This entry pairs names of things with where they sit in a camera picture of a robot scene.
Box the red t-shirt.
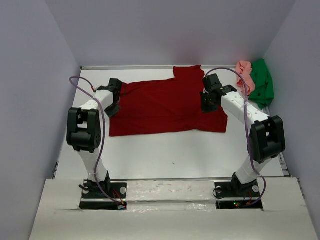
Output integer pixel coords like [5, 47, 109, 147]
[109, 65, 228, 137]

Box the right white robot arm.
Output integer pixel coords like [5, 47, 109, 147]
[200, 74, 286, 198]

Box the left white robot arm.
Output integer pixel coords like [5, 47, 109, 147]
[66, 76, 123, 202]

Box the pink t-shirt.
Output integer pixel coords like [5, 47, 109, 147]
[235, 60, 256, 96]

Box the green t-shirt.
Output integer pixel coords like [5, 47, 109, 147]
[249, 58, 274, 110]

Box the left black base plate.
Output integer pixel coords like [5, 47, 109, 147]
[78, 180, 128, 211]

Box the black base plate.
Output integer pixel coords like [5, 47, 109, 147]
[212, 180, 263, 210]
[78, 180, 128, 211]

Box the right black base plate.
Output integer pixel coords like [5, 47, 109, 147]
[212, 180, 263, 210]

